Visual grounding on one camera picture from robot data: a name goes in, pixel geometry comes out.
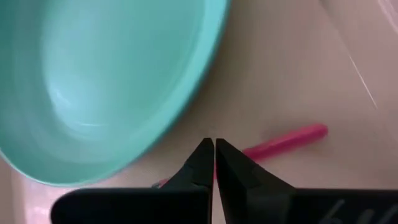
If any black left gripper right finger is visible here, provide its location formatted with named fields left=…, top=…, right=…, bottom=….
left=215, top=138, right=297, bottom=224

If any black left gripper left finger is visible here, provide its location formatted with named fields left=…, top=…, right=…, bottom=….
left=160, top=138, right=215, bottom=190

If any fork with pink handle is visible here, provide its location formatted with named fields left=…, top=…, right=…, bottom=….
left=151, top=123, right=330, bottom=189

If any teal round plate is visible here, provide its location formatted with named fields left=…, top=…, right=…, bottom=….
left=0, top=0, right=233, bottom=188

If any beige rectangular tray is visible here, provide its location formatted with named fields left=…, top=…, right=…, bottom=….
left=0, top=0, right=398, bottom=224

